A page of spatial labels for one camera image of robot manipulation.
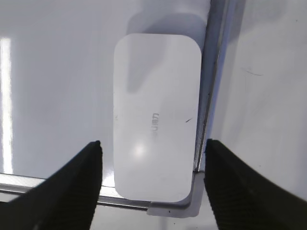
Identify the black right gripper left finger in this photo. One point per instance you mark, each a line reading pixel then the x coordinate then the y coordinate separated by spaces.
pixel 65 201

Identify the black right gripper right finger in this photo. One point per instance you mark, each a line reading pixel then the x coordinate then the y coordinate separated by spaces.
pixel 242 199

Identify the white whiteboard eraser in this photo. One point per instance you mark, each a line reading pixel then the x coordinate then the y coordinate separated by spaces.
pixel 156 84

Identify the white board with aluminium frame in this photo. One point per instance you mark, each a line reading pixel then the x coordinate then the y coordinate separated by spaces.
pixel 56 68

